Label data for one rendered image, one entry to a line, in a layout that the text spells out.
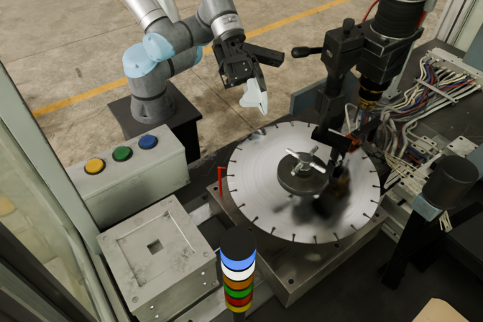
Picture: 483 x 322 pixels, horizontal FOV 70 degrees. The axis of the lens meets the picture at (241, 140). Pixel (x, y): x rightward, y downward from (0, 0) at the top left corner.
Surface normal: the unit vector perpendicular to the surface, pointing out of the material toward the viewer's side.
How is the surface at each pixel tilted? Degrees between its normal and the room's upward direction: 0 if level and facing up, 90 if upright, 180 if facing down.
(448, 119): 0
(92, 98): 0
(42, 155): 90
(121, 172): 0
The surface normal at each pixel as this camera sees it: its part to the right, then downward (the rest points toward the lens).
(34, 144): 0.58, 0.59
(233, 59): 0.23, -0.21
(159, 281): 0.00, -0.69
